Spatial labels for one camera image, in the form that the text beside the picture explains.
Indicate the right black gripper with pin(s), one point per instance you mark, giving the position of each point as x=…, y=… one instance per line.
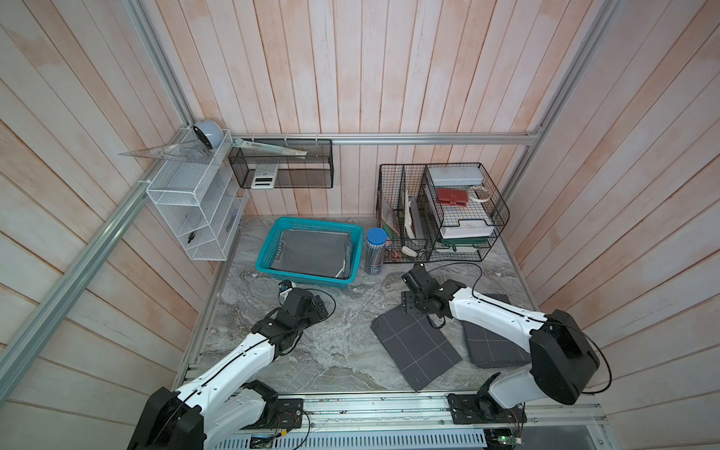
x=406, y=303

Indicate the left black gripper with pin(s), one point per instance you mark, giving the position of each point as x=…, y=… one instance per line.
x=313, y=314

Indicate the dark grey checked pillowcase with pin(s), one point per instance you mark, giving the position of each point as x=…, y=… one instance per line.
x=488, y=350
x=421, y=352

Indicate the teal plastic basket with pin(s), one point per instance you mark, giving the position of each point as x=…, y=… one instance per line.
x=271, y=244

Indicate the plain grey pillowcase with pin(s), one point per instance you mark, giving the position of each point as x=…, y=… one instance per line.
x=314, y=253

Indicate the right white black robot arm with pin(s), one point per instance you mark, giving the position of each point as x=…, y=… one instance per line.
x=563, y=358

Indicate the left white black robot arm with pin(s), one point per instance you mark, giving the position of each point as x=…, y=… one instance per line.
x=226, y=398

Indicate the blue lid pen cup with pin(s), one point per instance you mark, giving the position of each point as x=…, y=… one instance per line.
x=375, y=245

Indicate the white book stack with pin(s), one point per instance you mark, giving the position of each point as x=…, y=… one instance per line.
x=468, y=228

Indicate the red wallet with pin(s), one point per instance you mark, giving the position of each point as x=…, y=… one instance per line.
x=452, y=197

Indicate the white tape roll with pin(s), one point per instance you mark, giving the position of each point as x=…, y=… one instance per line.
x=479, y=194

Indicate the white pencil case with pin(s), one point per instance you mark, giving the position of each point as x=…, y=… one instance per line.
x=456, y=176

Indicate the white calculator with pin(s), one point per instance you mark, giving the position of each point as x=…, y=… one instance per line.
x=265, y=176

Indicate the clear triangle ruler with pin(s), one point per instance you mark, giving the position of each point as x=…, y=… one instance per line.
x=186, y=152

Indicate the grey round tape roll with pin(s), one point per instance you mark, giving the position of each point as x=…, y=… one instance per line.
x=209, y=133

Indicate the black wire desk organizer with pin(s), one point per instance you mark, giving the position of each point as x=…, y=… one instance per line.
x=408, y=209

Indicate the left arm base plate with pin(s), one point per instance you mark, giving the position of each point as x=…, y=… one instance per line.
x=284, y=414

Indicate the aluminium mounting rail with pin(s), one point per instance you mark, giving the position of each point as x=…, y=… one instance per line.
x=401, y=416

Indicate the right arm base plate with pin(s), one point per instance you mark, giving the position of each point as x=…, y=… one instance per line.
x=472, y=410

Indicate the white wire wall shelf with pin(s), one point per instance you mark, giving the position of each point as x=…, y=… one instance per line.
x=202, y=204

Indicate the black wire wall basket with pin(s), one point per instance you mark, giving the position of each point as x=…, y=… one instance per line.
x=303, y=163

